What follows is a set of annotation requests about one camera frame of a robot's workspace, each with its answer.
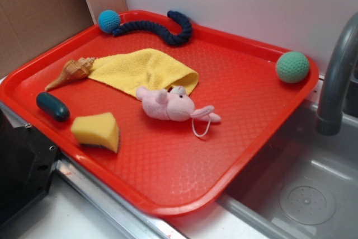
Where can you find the blue crochet ball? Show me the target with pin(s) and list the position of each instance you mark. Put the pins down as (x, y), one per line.
(108, 21)

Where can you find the grey sink faucet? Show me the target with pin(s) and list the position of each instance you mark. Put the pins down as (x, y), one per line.
(339, 91)

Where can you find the pink plush bunny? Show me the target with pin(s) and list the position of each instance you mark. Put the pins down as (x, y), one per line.
(175, 105)

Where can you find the dark green oval soap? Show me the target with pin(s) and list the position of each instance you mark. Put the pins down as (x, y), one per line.
(52, 106)

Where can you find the grey toy sink basin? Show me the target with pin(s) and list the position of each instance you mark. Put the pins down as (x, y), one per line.
(300, 185)

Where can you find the brown conch seashell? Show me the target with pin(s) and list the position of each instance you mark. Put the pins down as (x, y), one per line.
(73, 70)

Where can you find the red plastic tray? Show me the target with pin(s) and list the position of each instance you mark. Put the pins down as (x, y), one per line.
(166, 168)

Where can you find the green dimpled ball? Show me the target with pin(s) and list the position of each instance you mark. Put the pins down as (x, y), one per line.
(292, 67)

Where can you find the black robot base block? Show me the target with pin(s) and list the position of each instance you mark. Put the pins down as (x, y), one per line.
(28, 160)

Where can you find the brown cardboard panel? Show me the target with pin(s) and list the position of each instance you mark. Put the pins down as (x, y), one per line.
(32, 27)

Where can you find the navy blue rope toy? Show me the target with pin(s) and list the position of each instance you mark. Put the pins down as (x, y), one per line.
(169, 38)

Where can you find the yellow cloth towel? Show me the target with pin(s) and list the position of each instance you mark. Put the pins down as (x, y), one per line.
(150, 68)

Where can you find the yellow sponge with green pad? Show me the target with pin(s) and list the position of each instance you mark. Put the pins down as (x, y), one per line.
(97, 130)

